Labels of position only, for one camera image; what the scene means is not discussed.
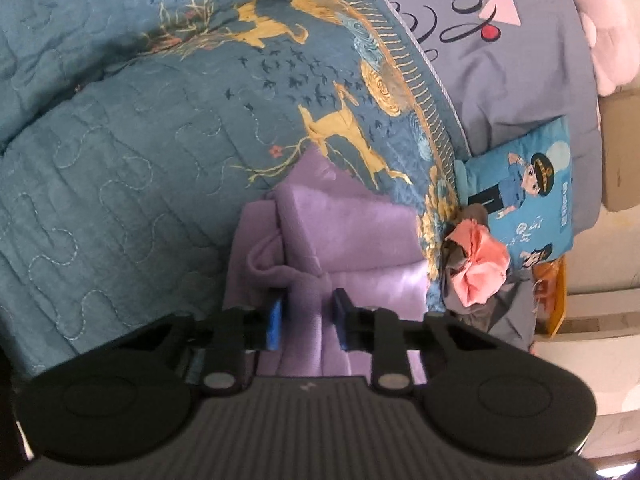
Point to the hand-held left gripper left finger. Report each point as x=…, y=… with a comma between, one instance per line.
x=274, y=325

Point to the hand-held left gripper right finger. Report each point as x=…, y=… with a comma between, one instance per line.
x=342, y=320

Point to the purple sweatshirt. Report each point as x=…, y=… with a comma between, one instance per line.
x=345, y=230

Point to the grey pants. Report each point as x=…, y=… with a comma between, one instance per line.
x=452, y=255

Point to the pink crumpled garment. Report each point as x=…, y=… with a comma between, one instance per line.
x=480, y=260

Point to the yellow tray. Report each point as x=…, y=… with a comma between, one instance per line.
x=555, y=300

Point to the blue cartoon printed cushion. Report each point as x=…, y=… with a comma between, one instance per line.
x=530, y=195

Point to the blue deer printed quilt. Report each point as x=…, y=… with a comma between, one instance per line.
x=125, y=135

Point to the grey-blue script printed pillow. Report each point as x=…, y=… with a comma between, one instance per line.
x=500, y=70

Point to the pink plush toy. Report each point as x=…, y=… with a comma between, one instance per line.
x=610, y=20

